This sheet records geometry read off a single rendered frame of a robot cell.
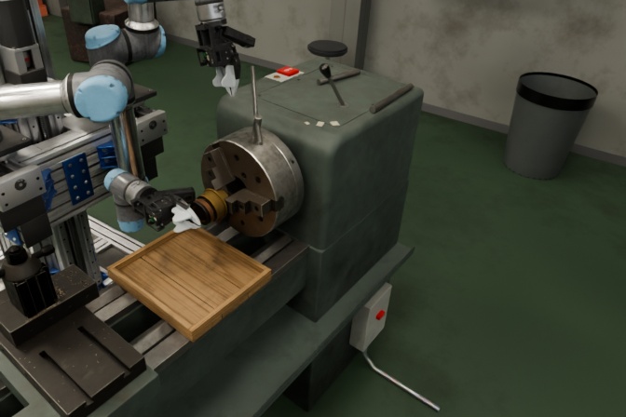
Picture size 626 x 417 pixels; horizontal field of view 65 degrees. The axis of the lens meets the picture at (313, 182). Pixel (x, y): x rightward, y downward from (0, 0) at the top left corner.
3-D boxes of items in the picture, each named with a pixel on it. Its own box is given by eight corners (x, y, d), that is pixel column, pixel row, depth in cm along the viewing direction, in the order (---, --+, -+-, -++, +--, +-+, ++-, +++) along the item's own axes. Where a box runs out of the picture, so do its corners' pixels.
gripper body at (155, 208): (159, 234, 134) (132, 216, 140) (184, 220, 140) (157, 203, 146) (156, 210, 130) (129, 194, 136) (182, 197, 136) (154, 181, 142)
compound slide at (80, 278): (77, 277, 128) (73, 262, 125) (100, 296, 123) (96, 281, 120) (-7, 325, 113) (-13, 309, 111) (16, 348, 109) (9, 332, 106)
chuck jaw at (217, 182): (234, 178, 150) (217, 141, 148) (244, 175, 146) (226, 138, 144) (207, 193, 142) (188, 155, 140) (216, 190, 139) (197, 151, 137)
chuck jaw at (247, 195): (251, 181, 146) (281, 195, 139) (251, 196, 148) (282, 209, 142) (224, 197, 138) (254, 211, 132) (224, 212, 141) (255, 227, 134)
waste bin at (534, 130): (572, 163, 401) (603, 84, 365) (558, 192, 363) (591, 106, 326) (506, 143, 425) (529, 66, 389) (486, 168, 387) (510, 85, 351)
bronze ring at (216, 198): (210, 179, 142) (185, 194, 136) (233, 191, 138) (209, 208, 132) (212, 204, 147) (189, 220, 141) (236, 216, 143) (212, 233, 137)
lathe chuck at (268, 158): (217, 190, 168) (226, 111, 149) (287, 241, 156) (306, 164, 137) (197, 201, 162) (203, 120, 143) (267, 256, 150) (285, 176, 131)
